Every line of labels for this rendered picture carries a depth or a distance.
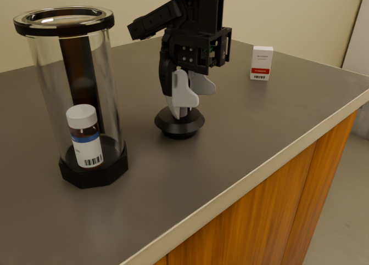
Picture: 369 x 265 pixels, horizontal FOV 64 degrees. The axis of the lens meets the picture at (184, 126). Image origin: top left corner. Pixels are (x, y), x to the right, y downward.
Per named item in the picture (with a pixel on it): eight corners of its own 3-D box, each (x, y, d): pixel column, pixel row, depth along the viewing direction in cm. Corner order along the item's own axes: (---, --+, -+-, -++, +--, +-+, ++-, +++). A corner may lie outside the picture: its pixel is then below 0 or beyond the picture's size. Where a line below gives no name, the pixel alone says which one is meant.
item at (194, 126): (173, 113, 60) (173, 83, 56) (213, 126, 55) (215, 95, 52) (144, 134, 53) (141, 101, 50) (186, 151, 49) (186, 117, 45)
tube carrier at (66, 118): (97, 133, 51) (72, 2, 40) (145, 154, 46) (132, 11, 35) (42, 167, 44) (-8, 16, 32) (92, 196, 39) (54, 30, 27)
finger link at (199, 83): (211, 118, 51) (210, 70, 45) (182, 108, 54) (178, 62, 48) (219, 108, 53) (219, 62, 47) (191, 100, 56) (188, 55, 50)
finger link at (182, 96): (191, 132, 46) (196, 75, 42) (161, 122, 49) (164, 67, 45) (201, 125, 49) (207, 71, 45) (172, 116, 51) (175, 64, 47)
